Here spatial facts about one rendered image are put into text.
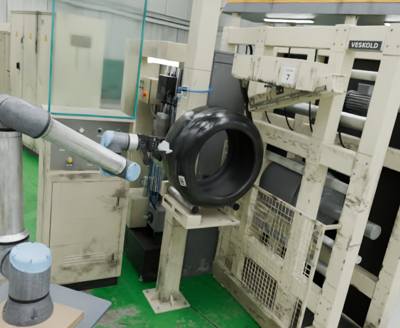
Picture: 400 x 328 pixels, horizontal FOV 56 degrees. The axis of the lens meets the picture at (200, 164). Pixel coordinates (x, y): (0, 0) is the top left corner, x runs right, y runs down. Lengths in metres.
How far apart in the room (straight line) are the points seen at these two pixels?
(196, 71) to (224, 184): 0.73
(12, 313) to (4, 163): 0.57
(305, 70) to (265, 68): 0.27
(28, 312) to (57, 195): 1.07
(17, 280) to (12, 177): 0.39
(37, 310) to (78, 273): 1.23
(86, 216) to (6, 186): 1.12
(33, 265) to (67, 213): 1.09
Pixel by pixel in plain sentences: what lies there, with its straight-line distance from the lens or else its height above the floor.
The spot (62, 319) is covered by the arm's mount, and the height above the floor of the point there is 0.63.
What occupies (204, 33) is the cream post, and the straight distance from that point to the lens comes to 2.37.
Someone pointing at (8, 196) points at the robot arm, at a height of 1.08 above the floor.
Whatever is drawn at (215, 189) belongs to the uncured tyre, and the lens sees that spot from 2.43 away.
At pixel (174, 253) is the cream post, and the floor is 0.41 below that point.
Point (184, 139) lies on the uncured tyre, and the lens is 1.99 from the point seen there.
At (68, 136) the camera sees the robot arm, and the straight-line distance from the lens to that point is 1.58.
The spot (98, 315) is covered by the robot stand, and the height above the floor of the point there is 0.60.
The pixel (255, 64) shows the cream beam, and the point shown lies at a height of 1.73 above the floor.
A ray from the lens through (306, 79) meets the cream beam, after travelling 2.02.
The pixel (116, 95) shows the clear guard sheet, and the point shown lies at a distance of 2.54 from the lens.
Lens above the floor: 1.70
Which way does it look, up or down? 15 degrees down
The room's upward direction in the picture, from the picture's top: 8 degrees clockwise
